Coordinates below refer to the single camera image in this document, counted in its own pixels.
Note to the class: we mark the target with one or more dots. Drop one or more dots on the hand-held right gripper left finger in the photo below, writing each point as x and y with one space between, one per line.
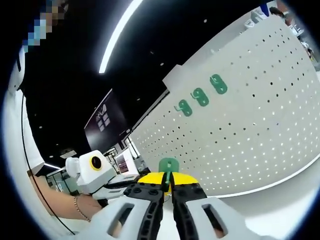
115 220

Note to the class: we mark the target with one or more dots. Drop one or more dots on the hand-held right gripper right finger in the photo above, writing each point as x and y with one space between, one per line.
220 220

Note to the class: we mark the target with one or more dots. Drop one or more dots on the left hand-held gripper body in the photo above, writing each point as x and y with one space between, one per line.
87 178

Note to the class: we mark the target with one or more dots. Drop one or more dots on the green hook assembly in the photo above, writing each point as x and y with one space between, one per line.
220 84
186 108
168 164
202 97

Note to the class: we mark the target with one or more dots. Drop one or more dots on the white perforated mounting plate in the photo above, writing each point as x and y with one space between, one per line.
250 125

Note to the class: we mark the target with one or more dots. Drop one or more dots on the person's left hand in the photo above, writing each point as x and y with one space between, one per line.
92 207

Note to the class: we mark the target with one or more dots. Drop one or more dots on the silver laptop pink screen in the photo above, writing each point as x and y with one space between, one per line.
122 162

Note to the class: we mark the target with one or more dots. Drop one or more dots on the ceiling air conditioner unit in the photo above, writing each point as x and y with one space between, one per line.
68 153

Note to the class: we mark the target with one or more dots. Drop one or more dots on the short ceiling light strip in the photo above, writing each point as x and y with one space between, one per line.
52 165

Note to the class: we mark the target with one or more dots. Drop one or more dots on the person's white shirt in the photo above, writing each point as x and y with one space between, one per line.
17 125

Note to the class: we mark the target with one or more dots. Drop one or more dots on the long ceiling light strip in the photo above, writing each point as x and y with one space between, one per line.
117 35

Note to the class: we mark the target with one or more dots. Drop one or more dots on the white storage shelf rack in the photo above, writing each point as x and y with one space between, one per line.
257 16

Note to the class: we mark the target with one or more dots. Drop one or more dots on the large dark wall screen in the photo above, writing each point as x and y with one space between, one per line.
107 135

